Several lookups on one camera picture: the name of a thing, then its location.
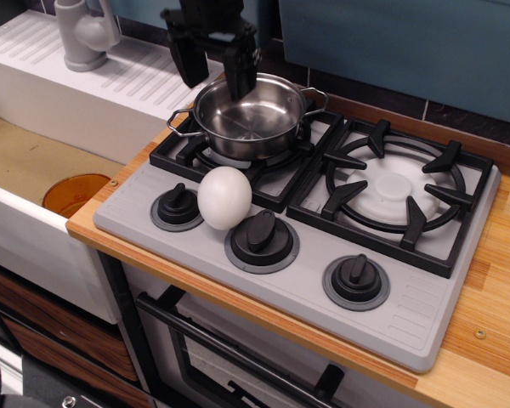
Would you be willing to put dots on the oven door with black handle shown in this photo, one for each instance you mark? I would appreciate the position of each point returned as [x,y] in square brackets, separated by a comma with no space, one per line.
[229,376]

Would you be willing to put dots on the grey toy faucet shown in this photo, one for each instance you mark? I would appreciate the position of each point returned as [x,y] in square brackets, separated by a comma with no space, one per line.
[86,39]

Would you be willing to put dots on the wooden drawer front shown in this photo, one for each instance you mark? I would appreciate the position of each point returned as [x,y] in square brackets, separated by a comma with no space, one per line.
[70,340]

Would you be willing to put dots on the black right stove knob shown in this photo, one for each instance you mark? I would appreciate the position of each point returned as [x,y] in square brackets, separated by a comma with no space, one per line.
[356,283]

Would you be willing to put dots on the black middle stove knob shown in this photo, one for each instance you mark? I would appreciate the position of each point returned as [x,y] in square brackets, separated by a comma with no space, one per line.
[262,244]

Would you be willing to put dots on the stainless steel pot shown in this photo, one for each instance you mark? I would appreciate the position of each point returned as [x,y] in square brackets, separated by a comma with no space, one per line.
[263,124]

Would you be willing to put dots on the black stove knob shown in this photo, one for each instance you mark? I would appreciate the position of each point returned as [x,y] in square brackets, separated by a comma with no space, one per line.
[356,283]
[176,210]
[262,244]

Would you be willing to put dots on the white toy sink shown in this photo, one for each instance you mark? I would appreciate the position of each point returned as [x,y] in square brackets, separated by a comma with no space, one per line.
[56,123]

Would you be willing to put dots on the white egg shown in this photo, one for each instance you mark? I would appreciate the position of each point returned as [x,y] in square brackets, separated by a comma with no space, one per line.
[224,197]

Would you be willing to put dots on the grey toy stove top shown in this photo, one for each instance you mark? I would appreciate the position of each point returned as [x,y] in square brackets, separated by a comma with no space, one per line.
[407,329]

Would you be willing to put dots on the black burner grate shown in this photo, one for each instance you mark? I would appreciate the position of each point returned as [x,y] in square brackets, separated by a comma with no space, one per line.
[411,199]
[273,180]

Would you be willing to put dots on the black right burner grate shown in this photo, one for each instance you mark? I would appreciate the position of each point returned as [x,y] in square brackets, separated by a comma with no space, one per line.
[411,199]

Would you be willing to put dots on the black left stove knob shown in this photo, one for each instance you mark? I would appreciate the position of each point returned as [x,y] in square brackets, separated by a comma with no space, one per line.
[176,210]

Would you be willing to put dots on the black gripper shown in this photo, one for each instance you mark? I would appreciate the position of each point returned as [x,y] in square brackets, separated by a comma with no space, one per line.
[200,21]

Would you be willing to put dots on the orange plastic plate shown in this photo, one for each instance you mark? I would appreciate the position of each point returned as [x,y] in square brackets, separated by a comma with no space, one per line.
[67,196]

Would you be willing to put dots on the black left burner grate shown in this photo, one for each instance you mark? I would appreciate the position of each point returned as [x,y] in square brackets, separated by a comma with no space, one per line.
[273,180]

